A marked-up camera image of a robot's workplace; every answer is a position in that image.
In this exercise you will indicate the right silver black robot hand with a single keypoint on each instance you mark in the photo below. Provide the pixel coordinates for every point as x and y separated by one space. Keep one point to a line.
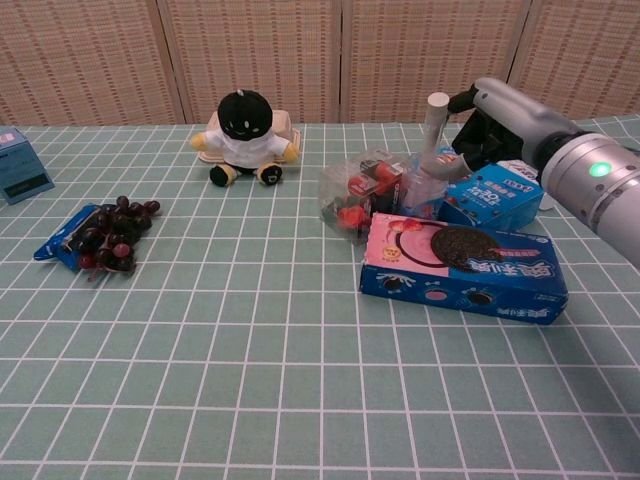
515 110

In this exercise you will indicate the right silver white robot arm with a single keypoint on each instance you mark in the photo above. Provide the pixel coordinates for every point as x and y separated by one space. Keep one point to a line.
600 190

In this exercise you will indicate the white toothpaste box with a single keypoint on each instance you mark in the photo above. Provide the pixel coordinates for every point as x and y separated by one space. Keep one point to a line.
520 171

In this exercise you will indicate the blue chocolate chip cookie box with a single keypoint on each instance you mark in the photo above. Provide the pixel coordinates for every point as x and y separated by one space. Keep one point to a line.
492 197

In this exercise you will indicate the clear plastic beaker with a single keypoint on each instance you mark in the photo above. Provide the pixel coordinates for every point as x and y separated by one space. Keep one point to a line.
422 192

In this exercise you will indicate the red and white snack box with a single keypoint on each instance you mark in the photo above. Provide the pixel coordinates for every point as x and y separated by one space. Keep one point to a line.
360 190

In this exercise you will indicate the pink and blue Oreo box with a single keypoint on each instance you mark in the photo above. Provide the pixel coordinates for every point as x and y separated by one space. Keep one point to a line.
460 280

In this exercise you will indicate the beige pulp food container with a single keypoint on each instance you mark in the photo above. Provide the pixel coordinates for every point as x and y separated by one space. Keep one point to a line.
285 125

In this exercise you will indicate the bamboo folding screen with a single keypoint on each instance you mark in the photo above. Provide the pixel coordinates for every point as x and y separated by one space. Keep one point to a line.
250 60

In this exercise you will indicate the black-headed plush doll white shirt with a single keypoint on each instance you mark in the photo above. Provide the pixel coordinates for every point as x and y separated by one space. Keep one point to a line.
245 140

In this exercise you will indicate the green white-grid tablecloth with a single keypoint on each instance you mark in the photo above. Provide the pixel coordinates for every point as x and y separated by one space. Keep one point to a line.
250 375

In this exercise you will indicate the bunch of dark purple grapes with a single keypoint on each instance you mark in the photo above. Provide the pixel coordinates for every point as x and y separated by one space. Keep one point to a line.
117 230

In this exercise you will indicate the blue Oreo snack packet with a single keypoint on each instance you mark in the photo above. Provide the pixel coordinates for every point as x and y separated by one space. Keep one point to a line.
55 245

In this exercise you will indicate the small light blue carton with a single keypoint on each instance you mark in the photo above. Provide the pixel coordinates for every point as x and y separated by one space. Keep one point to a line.
20 170

